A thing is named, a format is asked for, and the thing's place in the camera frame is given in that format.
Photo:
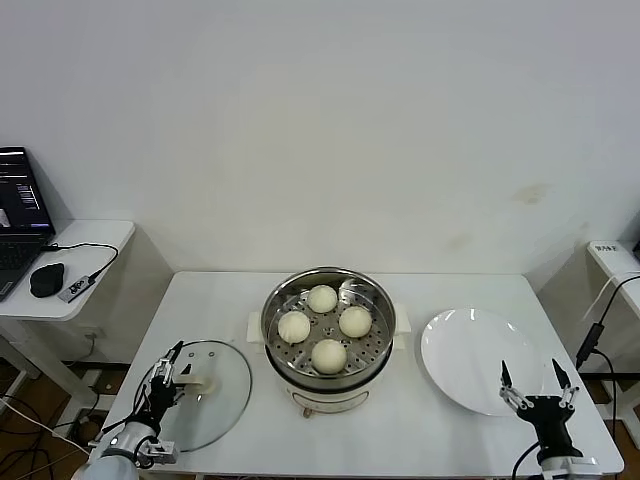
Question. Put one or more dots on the stainless steel steamer basket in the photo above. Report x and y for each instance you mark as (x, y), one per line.
(385, 320)

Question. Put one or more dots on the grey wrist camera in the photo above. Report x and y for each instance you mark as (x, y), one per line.
(575, 465)
(160, 451)

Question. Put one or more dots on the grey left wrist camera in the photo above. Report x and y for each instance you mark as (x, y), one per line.
(160, 451)

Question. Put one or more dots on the black laptop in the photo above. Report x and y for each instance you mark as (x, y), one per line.
(15, 200)

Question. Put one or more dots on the cream electric cooker base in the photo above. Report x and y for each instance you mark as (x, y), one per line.
(330, 400)

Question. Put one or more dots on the white steamed baozi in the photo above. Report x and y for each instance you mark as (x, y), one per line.
(293, 326)
(355, 321)
(328, 356)
(321, 298)

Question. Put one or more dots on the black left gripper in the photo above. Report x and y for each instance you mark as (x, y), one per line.
(161, 397)

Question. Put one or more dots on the white side table with label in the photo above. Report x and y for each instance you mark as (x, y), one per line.
(625, 265)

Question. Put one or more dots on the black computer mouse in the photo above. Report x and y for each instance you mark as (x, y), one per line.
(47, 281)

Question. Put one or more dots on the white round plate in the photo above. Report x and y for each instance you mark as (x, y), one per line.
(470, 360)

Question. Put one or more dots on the white side table with laptop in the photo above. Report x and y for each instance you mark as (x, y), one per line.
(100, 235)

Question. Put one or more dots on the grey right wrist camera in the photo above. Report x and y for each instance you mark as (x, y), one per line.
(575, 465)

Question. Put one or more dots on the grey portable drive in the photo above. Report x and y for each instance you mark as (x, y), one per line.
(76, 288)

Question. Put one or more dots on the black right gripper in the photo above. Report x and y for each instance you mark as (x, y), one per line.
(547, 420)

